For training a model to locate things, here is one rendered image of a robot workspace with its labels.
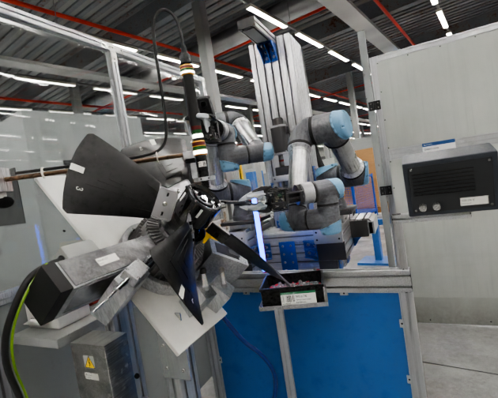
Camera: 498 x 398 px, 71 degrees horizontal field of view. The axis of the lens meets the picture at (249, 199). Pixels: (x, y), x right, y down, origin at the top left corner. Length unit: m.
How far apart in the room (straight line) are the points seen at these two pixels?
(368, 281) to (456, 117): 1.66
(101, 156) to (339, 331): 1.07
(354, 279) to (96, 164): 0.96
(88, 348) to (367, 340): 0.97
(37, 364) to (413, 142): 2.48
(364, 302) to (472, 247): 1.53
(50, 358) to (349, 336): 1.14
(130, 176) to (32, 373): 0.89
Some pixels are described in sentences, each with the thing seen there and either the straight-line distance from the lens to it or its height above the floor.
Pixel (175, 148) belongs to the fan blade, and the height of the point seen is 1.40.
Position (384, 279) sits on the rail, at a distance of 1.36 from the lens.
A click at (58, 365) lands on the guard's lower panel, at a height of 0.66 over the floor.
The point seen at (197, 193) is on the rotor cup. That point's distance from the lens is 1.01.
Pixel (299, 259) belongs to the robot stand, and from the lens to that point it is 1.86.
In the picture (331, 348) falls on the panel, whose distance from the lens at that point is 1.53.
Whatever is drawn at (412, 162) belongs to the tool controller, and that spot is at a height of 1.23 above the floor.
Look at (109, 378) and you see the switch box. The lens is 1.21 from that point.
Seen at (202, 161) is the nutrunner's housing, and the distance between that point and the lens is 1.11.
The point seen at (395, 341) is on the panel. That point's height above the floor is 0.59.
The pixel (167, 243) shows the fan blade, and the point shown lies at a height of 1.14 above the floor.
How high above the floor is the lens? 1.25
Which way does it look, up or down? 3 degrees down
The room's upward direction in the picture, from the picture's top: 9 degrees counter-clockwise
